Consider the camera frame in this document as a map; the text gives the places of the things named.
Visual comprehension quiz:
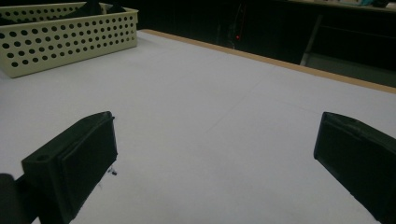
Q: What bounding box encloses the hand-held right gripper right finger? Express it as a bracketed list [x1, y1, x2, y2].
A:
[313, 111, 396, 224]

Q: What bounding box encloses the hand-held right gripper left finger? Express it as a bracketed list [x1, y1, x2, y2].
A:
[21, 110, 119, 224]

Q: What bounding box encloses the pale yellow plastic basket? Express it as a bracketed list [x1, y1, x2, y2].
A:
[0, 1, 139, 78]

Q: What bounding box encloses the black knit vest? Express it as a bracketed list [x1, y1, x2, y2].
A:
[0, 0, 127, 26]

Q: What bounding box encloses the white-legged desk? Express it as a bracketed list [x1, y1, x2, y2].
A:
[286, 0, 396, 88]

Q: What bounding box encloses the white table mat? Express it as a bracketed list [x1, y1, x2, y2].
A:
[0, 29, 396, 224]

